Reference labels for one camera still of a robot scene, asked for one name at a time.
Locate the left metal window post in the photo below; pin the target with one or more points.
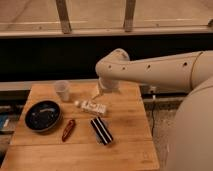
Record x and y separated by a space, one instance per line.
63 16

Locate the metal window post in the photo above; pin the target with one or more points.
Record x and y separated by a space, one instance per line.
63 16
129 15

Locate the red pepper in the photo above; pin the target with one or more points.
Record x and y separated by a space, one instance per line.
67 131

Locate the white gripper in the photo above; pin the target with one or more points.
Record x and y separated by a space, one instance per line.
97 124

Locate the dark ceramic bowl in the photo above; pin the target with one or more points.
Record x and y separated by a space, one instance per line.
43 116

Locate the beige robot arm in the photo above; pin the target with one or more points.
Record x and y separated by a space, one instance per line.
191 140

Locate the right metal window post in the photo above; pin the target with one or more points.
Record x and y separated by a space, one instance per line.
129 15

